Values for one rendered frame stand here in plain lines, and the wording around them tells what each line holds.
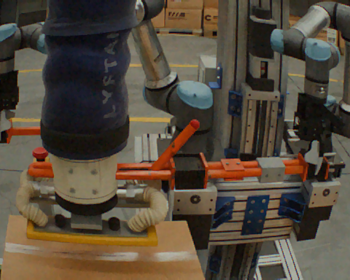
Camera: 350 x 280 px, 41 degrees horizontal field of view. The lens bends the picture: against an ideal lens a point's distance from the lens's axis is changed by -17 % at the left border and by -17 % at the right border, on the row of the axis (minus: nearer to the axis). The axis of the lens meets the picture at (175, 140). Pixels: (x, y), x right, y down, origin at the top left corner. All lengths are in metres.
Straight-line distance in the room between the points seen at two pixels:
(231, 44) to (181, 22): 6.51
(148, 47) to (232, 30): 0.33
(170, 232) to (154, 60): 0.57
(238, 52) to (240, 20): 0.13
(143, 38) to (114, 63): 0.62
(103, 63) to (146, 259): 0.60
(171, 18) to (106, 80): 7.28
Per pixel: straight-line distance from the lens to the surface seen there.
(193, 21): 8.42
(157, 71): 1.80
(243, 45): 1.91
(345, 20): 1.70
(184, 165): 1.30
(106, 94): 1.14
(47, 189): 1.31
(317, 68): 1.28
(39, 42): 1.37
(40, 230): 1.24
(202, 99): 1.75
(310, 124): 1.32
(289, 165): 1.39
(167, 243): 1.53
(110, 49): 1.11
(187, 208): 1.75
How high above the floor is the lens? 1.82
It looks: 24 degrees down
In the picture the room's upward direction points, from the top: 3 degrees clockwise
